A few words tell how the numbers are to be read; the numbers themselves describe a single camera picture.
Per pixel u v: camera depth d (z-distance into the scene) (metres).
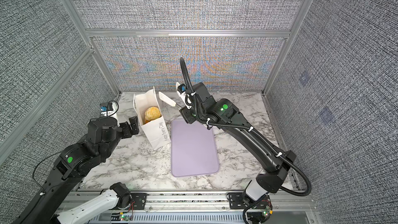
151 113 0.86
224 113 0.44
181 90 0.57
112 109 0.53
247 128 0.42
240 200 0.76
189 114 0.58
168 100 0.64
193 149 0.91
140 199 0.73
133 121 0.57
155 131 0.80
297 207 0.74
